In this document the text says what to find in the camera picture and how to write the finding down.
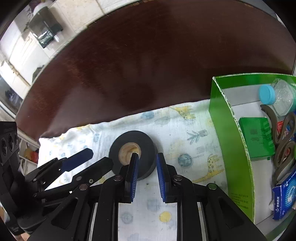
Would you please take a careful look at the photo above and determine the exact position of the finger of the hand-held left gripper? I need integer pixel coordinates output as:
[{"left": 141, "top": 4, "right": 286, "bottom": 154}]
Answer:
[
  {"left": 33, "top": 157, "right": 114, "bottom": 200},
  {"left": 24, "top": 148, "right": 94, "bottom": 183}
]

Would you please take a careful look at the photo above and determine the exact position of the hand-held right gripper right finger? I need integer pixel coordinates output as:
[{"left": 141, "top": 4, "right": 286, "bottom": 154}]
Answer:
[{"left": 156, "top": 152, "right": 267, "bottom": 241}]

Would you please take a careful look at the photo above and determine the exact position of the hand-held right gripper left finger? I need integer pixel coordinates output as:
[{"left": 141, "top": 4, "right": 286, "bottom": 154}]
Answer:
[{"left": 28, "top": 153, "right": 140, "bottom": 241}]

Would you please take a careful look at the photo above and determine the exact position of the black tape roll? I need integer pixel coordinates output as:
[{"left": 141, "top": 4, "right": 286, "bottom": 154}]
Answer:
[{"left": 109, "top": 130, "right": 156, "bottom": 181}]

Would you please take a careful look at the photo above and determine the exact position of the green cardboard box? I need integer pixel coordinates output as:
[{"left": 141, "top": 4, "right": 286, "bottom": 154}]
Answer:
[{"left": 208, "top": 73, "right": 296, "bottom": 240}]

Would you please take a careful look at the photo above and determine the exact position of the small green box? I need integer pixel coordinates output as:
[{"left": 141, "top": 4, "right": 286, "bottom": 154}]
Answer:
[{"left": 238, "top": 117, "right": 276, "bottom": 161}]

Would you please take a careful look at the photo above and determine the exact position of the olive hair claw clip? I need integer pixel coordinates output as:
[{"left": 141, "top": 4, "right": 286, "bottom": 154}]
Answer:
[{"left": 260, "top": 104, "right": 296, "bottom": 183}]

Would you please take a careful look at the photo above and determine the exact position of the dark blue carton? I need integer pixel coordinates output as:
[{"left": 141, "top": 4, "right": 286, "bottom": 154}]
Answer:
[{"left": 272, "top": 169, "right": 296, "bottom": 220}]

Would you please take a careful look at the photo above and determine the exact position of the red playing card pack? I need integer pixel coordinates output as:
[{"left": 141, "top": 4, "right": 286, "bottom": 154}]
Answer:
[{"left": 276, "top": 120, "right": 296, "bottom": 160}]

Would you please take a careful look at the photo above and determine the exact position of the clear bottle with green label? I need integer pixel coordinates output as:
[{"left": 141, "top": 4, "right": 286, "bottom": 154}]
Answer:
[{"left": 259, "top": 78, "right": 296, "bottom": 116}]

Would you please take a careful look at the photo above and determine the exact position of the white shelf unit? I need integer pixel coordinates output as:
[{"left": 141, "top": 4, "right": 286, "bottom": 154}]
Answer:
[{"left": 17, "top": 134, "right": 41, "bottom": 177}]

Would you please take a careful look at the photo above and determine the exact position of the giraffe printed blanket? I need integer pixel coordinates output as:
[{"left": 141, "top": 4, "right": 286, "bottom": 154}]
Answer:
[{"left": 38, "top": 102, "right": 232, "bottom": 241}]

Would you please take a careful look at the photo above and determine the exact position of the glass door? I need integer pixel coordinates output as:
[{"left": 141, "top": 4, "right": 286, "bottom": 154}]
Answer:
[{"left": 0, "top": 74, "right": 23, "bottom": 112}]

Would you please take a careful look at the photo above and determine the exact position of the green cloth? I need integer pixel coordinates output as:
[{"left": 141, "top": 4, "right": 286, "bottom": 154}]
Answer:
[{"left": 32, "top": 66, "right": 45, "bottom": 80}]

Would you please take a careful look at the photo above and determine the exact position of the brown wooden headboard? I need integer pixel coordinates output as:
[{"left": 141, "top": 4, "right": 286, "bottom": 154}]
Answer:
[{"left": 16, "top": 0, "right": 296, "bottom": 139}]

